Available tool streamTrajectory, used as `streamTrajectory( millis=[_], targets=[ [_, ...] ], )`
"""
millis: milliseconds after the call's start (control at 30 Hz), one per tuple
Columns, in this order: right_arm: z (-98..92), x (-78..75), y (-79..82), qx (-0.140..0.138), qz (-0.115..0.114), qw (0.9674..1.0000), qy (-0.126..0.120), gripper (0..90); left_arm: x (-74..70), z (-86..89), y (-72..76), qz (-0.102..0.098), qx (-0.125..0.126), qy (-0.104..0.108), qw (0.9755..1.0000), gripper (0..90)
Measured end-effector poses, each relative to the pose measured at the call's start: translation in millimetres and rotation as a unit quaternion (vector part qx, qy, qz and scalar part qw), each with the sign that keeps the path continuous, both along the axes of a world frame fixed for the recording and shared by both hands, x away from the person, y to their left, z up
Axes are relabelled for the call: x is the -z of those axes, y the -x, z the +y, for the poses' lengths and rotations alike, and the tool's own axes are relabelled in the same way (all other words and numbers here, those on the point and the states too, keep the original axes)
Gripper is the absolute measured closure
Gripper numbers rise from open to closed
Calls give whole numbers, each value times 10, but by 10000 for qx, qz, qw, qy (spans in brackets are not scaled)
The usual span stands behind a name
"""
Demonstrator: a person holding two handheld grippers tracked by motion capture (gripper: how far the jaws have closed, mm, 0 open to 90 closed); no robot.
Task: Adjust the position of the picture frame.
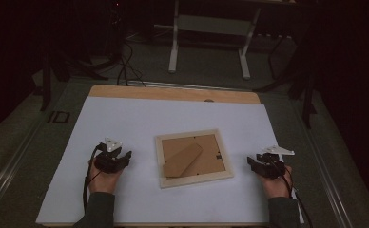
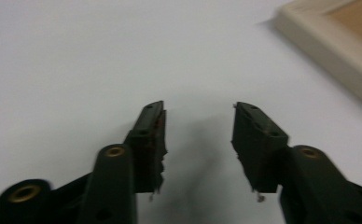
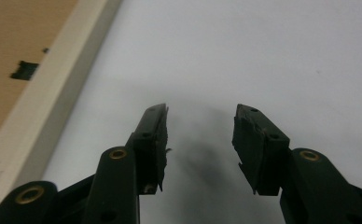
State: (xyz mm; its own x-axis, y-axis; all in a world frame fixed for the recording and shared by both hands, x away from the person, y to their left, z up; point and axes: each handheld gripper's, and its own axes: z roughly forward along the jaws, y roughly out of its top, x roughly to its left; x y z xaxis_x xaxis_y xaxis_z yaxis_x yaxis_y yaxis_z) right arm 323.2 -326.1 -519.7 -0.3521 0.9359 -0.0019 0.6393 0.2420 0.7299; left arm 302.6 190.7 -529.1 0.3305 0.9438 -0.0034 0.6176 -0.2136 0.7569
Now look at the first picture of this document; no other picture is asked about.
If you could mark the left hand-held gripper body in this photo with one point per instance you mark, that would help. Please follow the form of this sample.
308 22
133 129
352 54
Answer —
108 161

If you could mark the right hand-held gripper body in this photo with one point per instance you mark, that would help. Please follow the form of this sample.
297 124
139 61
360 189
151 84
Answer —
273 166

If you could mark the wooden picture frame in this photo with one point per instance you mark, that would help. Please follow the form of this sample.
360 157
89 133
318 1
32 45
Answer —
190 158

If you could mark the person's left hand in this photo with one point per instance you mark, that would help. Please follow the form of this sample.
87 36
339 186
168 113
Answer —
101 180

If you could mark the person's right hand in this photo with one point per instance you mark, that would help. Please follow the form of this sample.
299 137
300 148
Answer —
276 186

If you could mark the white table sheet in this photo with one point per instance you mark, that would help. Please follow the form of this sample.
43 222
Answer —
135 120

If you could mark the dark tripod stand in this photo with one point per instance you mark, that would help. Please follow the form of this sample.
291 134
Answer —
48 82
307 95

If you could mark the white metal stand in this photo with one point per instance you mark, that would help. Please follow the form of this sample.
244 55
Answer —
211 25

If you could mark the metal floor rail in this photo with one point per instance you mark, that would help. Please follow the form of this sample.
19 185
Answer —
328 177
8 171

